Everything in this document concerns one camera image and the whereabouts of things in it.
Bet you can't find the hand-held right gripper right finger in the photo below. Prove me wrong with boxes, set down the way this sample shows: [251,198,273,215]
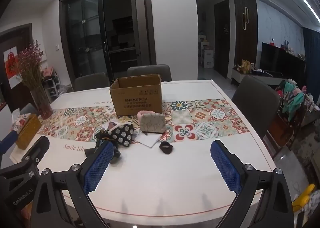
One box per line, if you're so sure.
[210,139,295,228]

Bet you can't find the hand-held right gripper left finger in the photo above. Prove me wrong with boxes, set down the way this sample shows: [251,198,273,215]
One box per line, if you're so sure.
[30,140,115,228]

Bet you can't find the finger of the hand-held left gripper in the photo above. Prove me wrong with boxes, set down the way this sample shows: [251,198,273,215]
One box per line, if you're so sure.
[0,130,18,155]
[0,136,50,189]

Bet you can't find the white cloth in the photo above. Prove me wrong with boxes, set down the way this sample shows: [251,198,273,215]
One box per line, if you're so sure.
[136,132,162,148]

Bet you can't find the brown cardboard box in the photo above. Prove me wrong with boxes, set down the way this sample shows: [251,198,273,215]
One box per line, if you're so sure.
[109,74,163,116]

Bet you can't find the yellow woven tissue box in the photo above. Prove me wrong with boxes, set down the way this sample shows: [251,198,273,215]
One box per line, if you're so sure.
[11,108,43,150]

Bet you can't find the dark cloth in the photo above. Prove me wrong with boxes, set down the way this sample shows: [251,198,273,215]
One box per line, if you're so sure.
[84,130,121,165]

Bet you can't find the black white checkered pouch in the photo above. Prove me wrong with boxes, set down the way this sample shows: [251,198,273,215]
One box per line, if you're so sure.
[109,123,136,147]

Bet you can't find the glass vase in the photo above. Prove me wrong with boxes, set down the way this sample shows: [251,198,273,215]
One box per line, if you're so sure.
[30,85,54,120]

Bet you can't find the black hair scrunchie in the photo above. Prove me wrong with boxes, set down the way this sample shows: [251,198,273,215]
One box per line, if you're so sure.
[159,141,174,155]

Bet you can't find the white shoe rack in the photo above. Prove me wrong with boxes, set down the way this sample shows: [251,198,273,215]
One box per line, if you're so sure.
[41,66,62,103]

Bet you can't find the grey floral pouch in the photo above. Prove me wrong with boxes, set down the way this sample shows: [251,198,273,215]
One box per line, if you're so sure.
[139,113,166,134]

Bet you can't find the grey dining chair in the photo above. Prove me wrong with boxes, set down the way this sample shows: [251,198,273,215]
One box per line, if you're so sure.
[74,72,111,92]
[231,75,282,139]
[127,64,172,83]

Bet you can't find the clothes drying rack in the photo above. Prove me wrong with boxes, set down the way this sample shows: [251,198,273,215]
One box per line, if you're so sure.
[271,79,317,152]

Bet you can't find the dried pink flowers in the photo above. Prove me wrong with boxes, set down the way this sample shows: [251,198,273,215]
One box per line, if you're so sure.
[16,40,47,93]

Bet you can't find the yellow toy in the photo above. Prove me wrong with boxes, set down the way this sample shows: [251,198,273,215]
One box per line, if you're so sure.
[292,183,316,212]

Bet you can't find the white television cabinet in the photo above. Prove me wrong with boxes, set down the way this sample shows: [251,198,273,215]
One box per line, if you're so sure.
[231,68,288,86]

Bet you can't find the teal garment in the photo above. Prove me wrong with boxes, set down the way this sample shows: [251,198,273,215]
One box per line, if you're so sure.
[282,80,304,121]

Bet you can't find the yellow packets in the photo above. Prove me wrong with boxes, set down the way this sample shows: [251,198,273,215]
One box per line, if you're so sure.
[241,59,256,71]

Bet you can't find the white drawer cabinet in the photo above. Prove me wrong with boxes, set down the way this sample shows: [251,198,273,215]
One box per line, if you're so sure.
[200,40,215,69]

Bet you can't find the black television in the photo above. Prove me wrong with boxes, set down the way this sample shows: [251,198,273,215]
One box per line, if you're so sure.
[259,42,307,81]

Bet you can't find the dark wooden door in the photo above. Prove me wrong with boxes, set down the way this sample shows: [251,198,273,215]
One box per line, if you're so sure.
[214,0,231,79]

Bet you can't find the dark glass sliding door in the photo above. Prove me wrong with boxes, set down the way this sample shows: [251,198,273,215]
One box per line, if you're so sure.
[59,0,157,86]

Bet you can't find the blue curtain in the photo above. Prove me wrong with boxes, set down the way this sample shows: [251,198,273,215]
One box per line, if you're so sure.
[302,26,320,96]

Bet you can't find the red wall poster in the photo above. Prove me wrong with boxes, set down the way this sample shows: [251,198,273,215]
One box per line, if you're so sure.
[3,46,19,86]

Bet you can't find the gold wall lamp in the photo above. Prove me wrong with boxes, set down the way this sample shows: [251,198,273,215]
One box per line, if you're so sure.
[242,7,249,30]

